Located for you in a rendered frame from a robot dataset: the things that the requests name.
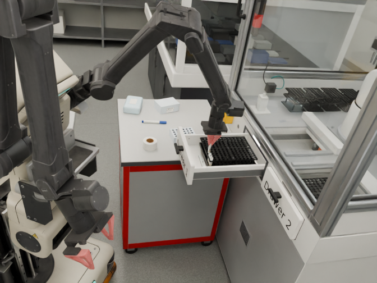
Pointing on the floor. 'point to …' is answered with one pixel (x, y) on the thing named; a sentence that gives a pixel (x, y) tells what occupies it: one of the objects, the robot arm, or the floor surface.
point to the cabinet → (272, 243)
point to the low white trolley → (164, 181)
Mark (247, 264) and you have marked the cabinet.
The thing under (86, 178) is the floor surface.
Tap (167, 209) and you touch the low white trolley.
